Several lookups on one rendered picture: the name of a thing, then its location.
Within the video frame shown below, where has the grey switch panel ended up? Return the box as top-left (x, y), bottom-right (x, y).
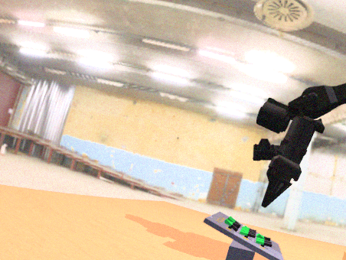
top-left (203, 212), bottom-right (284, 260)

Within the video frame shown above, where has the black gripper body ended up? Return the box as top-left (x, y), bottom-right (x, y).
top-left (268, 135), bottom-right (308, 182)

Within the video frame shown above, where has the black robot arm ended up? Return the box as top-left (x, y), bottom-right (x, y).
top-left (253, 83), bottom-right (346, 161)

